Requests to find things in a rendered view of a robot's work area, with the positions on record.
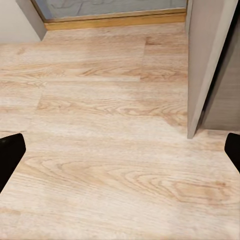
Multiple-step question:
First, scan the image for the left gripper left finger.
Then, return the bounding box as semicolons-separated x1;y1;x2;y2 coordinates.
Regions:
0;133;26;193

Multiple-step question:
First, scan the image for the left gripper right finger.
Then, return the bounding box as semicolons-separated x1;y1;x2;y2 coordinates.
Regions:
224;133;240;173

